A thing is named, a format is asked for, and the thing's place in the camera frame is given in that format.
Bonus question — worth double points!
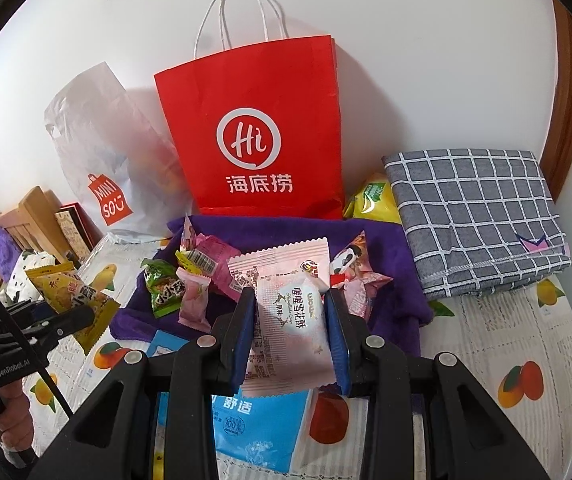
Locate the purple plush toy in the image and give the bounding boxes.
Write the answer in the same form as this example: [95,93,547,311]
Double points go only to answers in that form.
[0,225,24,273]

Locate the white polka dot cloth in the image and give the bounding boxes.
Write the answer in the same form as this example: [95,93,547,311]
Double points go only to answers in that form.
[6,250,62,301]

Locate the pink packet with yellow edge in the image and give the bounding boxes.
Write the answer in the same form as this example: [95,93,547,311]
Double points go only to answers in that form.
[176,235,239,291]

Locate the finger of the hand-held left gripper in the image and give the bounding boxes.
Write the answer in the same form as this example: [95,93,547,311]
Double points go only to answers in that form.
[0,305,96,356]
[0,300,49,318]

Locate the yellow green snack bag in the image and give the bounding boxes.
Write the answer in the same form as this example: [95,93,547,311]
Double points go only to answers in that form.
[343,172,403,225]

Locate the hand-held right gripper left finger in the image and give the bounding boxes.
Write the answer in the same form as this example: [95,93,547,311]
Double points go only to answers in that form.
[26,287,257,480]

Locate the pink white nougat packet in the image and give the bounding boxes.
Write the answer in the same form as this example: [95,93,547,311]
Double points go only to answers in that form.
[228,236,331,293]
[240,272,337,396]

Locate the brown wooden door frame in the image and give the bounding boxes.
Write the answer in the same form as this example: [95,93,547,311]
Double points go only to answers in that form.
[540,0,572,203]

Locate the yellow snack packet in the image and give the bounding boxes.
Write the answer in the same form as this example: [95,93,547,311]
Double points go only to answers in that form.
[25,262,122,356]

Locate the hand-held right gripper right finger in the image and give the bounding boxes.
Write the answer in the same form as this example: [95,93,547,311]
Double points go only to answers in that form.
[325,287,551,480]

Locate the pink cartoon figure packet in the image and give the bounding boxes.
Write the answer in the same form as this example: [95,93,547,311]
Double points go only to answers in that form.
[331,232,381,281]

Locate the blue tissue pack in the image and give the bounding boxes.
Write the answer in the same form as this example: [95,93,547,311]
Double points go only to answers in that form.
[146,330,317,473]

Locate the pink bear snack packet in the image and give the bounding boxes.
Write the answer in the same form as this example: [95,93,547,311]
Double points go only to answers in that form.
[180,215,204,256]

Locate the brown patterned box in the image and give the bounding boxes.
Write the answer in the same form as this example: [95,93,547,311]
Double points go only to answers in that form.
[55,202,102,266]

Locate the purple towel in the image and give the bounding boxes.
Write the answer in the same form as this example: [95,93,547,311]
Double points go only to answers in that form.
[110,214,434,356]

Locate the pale pink candy packet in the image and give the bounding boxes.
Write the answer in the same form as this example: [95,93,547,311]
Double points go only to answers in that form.
[176,267,214,333]

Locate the green snack packet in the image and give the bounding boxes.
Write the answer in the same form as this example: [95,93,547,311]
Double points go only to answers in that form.
[140,259,187,318]

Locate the fruit print table cover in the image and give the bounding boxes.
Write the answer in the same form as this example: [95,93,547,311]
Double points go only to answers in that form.
[21,237,572,480]

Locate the wooden headboard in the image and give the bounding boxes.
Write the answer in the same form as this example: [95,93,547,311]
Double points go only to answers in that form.
[0,185,74,266]

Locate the red paper bag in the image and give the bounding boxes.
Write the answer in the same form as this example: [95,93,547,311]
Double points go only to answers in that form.
[153,0,347,222]

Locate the white plastic shopping bag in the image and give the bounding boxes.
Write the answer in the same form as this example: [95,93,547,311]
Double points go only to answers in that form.
[43,61,194,245]

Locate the person's left hand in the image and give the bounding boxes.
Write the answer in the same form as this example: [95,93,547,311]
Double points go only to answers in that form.
[0,380,35,461]

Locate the black cable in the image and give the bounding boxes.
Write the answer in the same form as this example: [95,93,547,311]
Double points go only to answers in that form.
[0,255,74,418]

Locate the grey checked folded cloth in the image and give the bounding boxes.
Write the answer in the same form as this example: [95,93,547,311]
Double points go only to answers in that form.
[382,147,572,302]

